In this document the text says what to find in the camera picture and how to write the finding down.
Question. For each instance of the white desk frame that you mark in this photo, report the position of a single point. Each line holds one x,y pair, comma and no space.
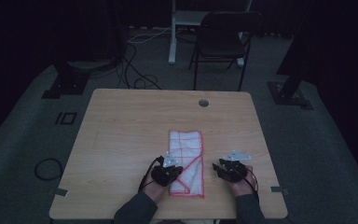
175,31

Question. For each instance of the person's right hand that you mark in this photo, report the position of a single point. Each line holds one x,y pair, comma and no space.
244,186

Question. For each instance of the white towel with pink edging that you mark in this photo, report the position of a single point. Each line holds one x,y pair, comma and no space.
186,146

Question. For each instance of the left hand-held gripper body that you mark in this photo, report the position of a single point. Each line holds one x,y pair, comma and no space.
164,172

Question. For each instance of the person's left hand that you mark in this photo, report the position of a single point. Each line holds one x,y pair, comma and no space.
155,191

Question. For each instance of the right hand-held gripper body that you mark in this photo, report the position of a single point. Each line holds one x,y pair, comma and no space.
236,169

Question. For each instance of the black folding chair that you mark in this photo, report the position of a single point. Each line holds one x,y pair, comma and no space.
222,40

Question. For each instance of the grey table grommet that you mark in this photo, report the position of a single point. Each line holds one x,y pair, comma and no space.
203,103

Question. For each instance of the black metal stand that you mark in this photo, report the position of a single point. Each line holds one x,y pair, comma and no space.
290,90
71,79

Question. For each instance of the grey tape strip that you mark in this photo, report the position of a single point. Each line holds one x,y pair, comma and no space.
279,189
61,192

